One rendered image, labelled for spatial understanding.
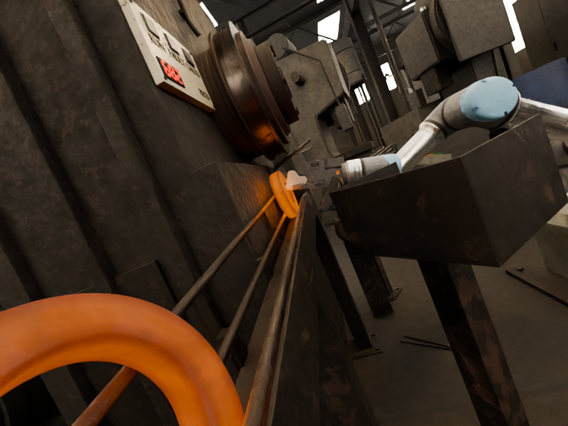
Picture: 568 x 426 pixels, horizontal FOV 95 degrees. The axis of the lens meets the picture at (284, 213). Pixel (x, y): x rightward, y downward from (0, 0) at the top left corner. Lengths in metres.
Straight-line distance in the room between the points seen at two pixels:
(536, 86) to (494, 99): 3.17
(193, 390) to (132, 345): 0.05
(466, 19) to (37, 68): 4.26
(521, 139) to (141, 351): 0.48
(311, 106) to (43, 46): 3.22
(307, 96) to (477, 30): 2.16
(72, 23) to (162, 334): 0.64
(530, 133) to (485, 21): 4.18
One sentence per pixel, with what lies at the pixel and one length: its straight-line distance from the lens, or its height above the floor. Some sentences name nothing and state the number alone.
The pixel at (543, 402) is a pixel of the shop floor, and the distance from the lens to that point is 1.06.
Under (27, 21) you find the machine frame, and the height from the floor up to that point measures 1.29.
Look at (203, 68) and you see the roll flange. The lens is 0.95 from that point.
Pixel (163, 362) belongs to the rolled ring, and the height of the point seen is 0.69.
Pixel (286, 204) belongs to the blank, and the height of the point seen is 0.72.
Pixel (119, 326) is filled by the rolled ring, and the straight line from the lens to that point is 0.21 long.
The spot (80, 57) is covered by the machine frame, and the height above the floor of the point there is 1.15.
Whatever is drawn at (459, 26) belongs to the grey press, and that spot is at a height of 1.72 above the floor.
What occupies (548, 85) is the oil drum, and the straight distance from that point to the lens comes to 4.14.
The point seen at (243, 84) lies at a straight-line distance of 0.84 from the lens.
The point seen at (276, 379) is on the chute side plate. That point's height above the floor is 0.63.
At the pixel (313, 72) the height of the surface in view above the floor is 1.98.
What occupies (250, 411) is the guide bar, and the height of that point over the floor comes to 0.64.
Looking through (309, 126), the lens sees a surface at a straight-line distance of 3.73.
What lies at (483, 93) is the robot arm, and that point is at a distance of 0.94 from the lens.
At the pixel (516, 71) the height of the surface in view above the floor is 1.12.
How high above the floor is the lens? 0.76
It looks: 5 degrees down
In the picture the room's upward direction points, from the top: 23 degrees counter-clockwise
